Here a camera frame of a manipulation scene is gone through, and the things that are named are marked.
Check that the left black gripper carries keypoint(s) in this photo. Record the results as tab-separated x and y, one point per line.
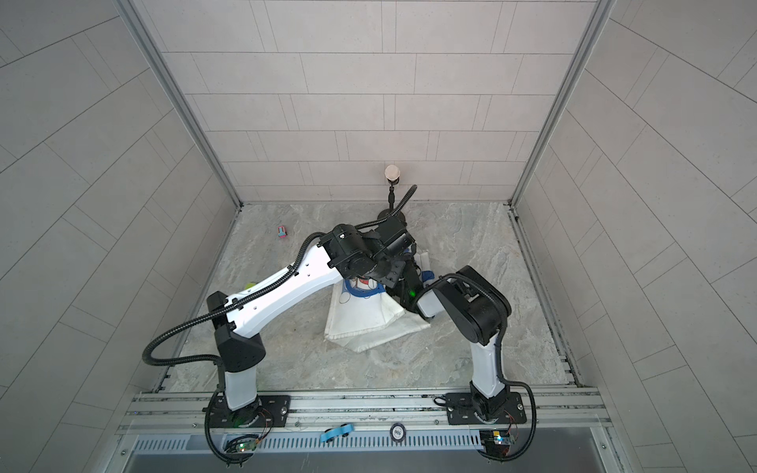
397	269

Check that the white canvas Doraemon bag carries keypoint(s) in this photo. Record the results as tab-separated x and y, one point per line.
363	316

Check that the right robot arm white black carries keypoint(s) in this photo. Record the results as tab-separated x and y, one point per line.
480	313

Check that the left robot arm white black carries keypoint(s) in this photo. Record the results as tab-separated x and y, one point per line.
322	261

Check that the black stand with pink ball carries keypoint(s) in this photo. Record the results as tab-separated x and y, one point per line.
392	175

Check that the round black badge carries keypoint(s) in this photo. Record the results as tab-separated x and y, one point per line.
398	433

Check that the blue tape piece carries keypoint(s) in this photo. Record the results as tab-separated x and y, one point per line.
343	431

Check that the right green circuit board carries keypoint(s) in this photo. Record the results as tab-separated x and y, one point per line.
496	444

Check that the green circuit board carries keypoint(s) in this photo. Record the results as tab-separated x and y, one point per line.
246	444
496	444

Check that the left green circuit board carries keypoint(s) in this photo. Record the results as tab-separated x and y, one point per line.
246	444

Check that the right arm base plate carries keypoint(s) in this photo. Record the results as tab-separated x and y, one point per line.
467	408

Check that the aluminium rail frame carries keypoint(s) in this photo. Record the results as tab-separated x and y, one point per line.
547	406

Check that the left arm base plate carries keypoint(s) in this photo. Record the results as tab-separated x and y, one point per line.
268	411

